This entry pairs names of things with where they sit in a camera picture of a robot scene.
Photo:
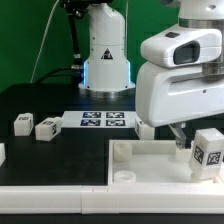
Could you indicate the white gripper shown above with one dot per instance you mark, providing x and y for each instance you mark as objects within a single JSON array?
[{"x": 166, "y": 96}]

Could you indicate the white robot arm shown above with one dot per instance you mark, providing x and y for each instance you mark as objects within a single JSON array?
[{"x": 107, "y": 72}]

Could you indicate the white sheet with markers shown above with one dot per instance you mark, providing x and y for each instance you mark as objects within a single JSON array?
[{"x": 99, "y": 119}]

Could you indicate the white right fence rail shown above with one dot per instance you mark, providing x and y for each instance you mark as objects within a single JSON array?
[{"x": 220, "y": 178}]

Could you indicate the white fence rail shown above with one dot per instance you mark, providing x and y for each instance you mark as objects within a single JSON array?
[
  {"x": 2, "y": 153},
  {"x": 115, "y": 199},
  {"x": 220, "y": 178}
]

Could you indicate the white front fence rail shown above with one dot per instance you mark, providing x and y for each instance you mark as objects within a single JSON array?
[{"x": 115, "y": 199}]

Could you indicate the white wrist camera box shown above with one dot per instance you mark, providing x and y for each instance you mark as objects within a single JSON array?
[{"x": 178, "y": 46}]

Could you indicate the white left fence rail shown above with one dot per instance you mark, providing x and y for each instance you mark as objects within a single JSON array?
[{"x": 2, "y": 153}]

